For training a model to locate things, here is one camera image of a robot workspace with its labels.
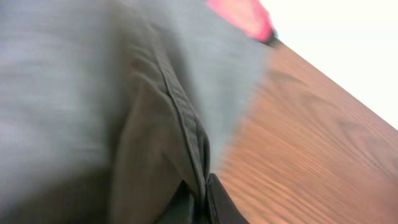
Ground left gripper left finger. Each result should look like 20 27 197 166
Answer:
155 181 195 224

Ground grey shorts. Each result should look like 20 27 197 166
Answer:
1 0 271 223

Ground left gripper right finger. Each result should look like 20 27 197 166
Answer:
206 173 249 224

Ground red soccer t-shirt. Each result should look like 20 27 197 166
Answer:
207 0 277 47

